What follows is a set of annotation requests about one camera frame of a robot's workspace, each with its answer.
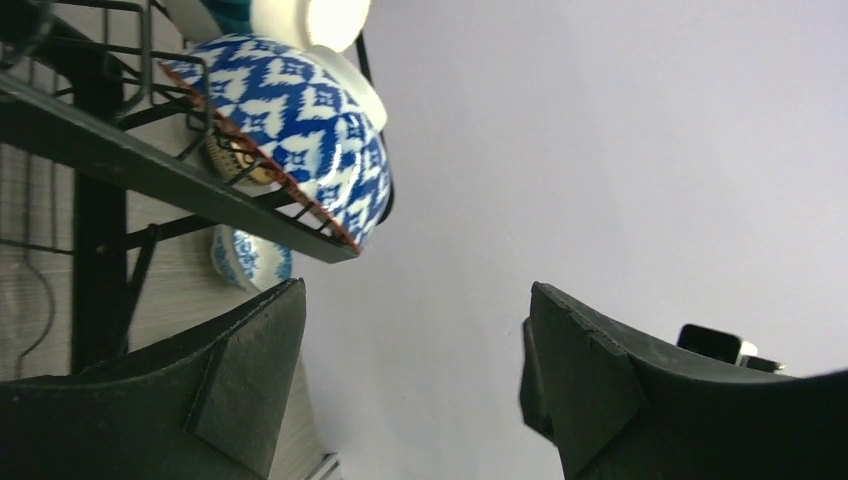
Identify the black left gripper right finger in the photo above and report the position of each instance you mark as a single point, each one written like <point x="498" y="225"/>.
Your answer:
<point x="618" y="403"/>

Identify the black patterned rim bowl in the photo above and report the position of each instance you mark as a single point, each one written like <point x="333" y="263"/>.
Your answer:
<point x="229" y="164"/>

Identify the blue white zigzag bowl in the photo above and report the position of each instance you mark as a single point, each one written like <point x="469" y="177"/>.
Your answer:
<point x="310" y="113"/>

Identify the white blue floral bowl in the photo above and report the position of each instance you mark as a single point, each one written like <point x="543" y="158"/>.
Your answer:
<point x="249" y="262"/>

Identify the teal bowl white base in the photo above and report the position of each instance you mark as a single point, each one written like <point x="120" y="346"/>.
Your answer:
<point x="334" y="24"/>

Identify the black wire dish rack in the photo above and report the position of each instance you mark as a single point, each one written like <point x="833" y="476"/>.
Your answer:
<point x="75" y="101"/>

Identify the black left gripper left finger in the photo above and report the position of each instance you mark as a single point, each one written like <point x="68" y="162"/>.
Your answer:
<point x="206" y="403"/>

